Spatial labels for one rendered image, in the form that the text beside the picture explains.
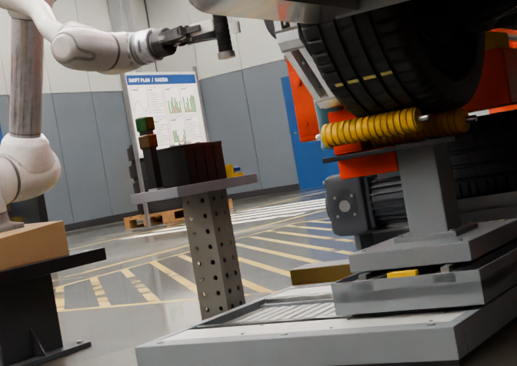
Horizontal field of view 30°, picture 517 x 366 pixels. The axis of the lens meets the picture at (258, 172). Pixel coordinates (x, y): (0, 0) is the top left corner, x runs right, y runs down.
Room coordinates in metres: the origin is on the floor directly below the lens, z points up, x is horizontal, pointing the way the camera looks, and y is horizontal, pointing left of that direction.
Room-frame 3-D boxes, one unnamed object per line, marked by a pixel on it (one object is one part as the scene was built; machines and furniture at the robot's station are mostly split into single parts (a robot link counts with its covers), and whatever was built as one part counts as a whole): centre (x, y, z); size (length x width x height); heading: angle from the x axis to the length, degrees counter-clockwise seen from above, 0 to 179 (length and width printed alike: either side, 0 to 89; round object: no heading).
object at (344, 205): (2.74, -0.39, 0.26); 0.42 x 0.18 x 0.35; 59
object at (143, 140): (2.73, 0.29, 0.59); 0.04 x 0.04 x 0.04; 59
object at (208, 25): (2.39, 0.08, 0.83); 0.07 x 0.01 x 0.03; 59
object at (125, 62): (2.59, 0.33, 0.83); 0.16 x 0.13 x 0.11; 59
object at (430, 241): (2.36, -0.40, 0.32); 0.40 x 0.30 x 0.28; 149
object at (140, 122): (2.73, 0.29, 0.64); 0.04 x 0.04 x 0.04; 59
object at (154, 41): (2.51, 0.16, 0.83); 0.09 x 0.08 x 0.07; 59
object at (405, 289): (2.36, -0.40, 0.13); 0.50 x 0.36 x 0.10; 149
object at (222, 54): (2.43, 0.03, 0.83); 0.04 x 0.04 x 0.16
